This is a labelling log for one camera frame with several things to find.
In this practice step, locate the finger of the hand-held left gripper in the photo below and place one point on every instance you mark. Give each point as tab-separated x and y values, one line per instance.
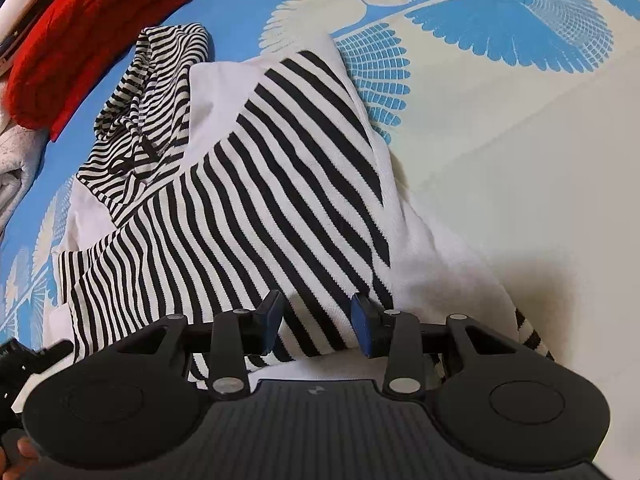
55	351

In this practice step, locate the person's left hand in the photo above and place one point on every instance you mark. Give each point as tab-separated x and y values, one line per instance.
20	457

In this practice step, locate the red knit sweater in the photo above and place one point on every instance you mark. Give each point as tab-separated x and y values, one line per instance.
95	25

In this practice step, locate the beige folded cloth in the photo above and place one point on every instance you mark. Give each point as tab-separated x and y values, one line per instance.
17	160

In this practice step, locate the blue floral bedsheet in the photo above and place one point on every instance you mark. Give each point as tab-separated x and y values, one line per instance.
490	125

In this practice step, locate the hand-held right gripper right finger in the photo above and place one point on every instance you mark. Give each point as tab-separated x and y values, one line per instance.
361	325

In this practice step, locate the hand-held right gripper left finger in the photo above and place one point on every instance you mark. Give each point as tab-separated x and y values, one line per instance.
272	321

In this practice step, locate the black white striped shirt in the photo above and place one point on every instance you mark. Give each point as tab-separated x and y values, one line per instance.
280	185

